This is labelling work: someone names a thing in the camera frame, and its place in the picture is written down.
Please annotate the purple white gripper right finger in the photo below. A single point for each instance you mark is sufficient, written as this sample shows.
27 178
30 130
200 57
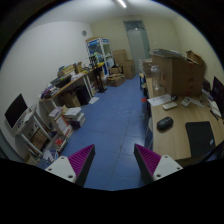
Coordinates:
153 166

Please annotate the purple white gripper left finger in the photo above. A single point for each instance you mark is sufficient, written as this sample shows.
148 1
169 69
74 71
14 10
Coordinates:
74 168

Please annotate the black computer mouse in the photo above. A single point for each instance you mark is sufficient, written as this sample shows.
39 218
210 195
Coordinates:
165 123

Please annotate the black mouse pad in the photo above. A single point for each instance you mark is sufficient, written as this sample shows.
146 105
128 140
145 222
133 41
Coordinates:
201 138

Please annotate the black computer monitor left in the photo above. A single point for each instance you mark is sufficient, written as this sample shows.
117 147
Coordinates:
15 111

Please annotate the stack of books on floor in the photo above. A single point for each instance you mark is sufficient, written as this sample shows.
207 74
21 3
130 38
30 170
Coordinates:
66 120

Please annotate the white shelf cart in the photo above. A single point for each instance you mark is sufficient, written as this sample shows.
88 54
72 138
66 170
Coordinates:
34 135

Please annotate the wooden desk right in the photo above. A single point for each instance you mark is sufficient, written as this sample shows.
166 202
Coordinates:
174 141

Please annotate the wooden desk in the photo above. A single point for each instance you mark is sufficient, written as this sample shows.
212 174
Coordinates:
50 103
174 141

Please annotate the white remote control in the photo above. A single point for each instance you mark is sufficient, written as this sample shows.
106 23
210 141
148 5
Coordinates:
169 106

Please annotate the white paper sheet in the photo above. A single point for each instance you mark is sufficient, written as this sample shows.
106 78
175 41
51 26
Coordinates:
159 100

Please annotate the white calculator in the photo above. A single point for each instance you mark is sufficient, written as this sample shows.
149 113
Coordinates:
186 101

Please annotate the wooden desk left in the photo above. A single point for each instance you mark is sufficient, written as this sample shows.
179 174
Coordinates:
50 103

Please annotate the large cardboard box on desk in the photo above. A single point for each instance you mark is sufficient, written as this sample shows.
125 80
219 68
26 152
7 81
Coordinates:
179 76

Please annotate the clear plastic water bottle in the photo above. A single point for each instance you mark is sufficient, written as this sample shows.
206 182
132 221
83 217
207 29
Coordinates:
156 77

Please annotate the open cardboard box on floor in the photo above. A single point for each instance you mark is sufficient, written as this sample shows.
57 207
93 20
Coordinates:
115 80

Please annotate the black monitor right edge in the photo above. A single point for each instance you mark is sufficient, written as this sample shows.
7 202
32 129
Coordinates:
218 93

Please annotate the stacked cardboard boxes by door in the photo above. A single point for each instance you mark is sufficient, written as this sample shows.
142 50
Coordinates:
128 66

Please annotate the glass display cabinet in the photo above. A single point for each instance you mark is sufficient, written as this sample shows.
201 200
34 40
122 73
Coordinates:
101 49

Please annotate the grey door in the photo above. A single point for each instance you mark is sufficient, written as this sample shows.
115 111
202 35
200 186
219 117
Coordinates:
138 41

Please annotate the ceiling fluorescent light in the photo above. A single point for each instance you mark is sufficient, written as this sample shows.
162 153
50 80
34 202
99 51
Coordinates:
122 3

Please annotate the round wall clock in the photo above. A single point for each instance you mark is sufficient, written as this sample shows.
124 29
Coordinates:
84 33

